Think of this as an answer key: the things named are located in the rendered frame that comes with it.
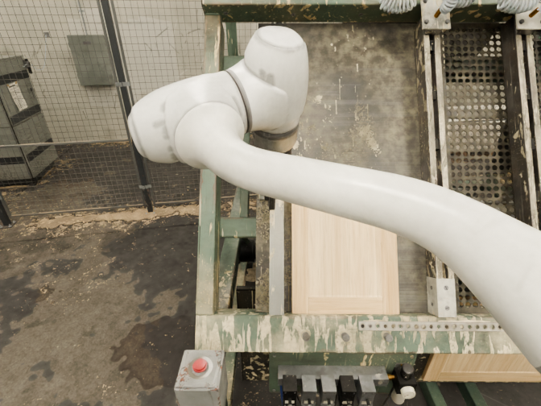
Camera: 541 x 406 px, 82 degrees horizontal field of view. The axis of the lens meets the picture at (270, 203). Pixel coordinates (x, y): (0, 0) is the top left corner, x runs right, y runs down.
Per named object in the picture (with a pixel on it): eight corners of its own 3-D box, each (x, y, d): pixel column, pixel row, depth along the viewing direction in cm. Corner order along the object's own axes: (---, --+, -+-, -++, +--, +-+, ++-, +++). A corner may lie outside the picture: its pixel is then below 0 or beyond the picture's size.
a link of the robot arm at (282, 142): (248, 103, 60) (249, 126, 65) (252, 136, 55) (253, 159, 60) (295, 100, 61) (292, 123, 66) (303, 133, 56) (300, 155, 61)
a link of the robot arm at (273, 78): (284, 92, 62) (223, 113, 58) (290, 7, 49) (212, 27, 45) (315, 126, 57) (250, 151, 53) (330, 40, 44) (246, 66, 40)
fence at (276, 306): (269, 312, 111) (269, 315, 107) (270, 59, 121) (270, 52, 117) (283, 312, 111) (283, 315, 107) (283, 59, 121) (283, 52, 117)
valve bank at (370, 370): (268, 434, 105) (268, 393, 93) (269, 391, 117) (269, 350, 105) (418, 436, 104) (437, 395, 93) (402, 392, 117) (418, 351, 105)
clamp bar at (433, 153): (422, 312, 110) (463, 333, 86) (407, 1, 123) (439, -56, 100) (451, 312, 110) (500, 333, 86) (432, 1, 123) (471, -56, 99)
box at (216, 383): (182, 424, 91) (172, 388, 82) (192, 383, 102) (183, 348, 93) (223, 424, 91) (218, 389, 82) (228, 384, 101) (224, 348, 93)
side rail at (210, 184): (202, 308, 117) (195, 315, 106) (210, 33, 129) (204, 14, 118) (218, 308, 117) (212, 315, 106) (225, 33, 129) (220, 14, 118)
